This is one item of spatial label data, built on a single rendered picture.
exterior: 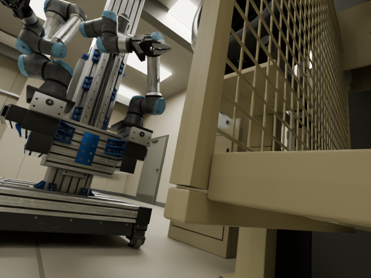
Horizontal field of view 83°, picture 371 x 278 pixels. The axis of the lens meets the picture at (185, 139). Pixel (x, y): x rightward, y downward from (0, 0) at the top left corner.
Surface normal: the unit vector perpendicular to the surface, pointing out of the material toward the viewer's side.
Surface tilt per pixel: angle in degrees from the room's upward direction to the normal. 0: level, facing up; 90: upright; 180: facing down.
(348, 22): 90
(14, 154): 90
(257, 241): 90
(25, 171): 90
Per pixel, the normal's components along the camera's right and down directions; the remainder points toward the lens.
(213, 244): -0.65, -0.32
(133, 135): 0.61, -0.12
